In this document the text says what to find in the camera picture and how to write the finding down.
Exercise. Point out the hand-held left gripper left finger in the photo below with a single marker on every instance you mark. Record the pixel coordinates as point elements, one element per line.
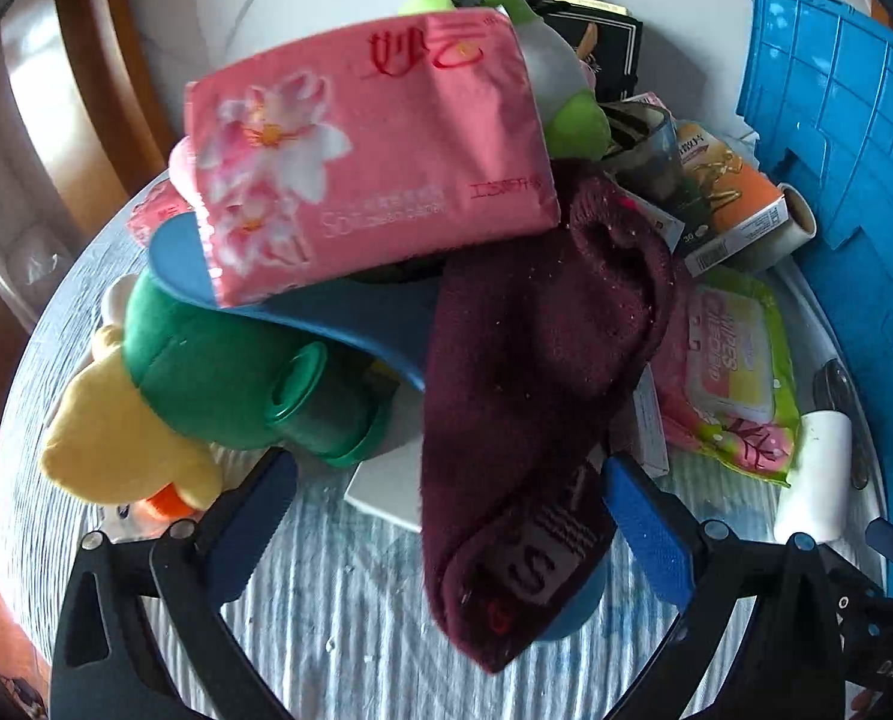
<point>257,521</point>

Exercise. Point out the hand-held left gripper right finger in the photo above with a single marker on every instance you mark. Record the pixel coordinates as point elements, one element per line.
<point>645,529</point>

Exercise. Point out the green and yellow plush toy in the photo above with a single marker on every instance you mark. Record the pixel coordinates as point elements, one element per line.
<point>191,367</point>

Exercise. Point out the maroon sock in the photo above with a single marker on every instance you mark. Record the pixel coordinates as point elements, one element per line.
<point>536,390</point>

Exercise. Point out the blue plastic crate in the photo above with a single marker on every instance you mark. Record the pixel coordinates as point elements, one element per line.
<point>843,165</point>

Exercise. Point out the white lint roll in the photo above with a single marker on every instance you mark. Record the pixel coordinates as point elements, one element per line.
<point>795,217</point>
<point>817,472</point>

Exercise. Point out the green plastic bottle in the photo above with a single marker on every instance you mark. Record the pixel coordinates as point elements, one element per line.
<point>341,420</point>

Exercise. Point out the green wet wipes pack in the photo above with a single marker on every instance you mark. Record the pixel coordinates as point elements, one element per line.
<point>731,382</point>

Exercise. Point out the pink patterned packet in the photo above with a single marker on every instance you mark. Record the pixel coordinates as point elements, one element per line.
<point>150,219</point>

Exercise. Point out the orange and white box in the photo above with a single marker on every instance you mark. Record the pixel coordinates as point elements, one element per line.
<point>731,217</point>

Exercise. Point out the pink flowered tissue packet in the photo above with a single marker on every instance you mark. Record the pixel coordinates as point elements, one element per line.
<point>371,165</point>

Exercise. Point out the dark glossy packet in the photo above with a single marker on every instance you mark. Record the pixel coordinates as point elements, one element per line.
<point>645,154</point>

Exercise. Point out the light green frog plush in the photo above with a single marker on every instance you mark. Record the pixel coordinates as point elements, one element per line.
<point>577,124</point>

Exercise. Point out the black gift box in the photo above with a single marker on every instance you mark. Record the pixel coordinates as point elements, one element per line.
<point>611,45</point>

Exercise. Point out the wooden wall trim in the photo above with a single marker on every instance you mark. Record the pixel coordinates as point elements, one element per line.
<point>97,67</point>

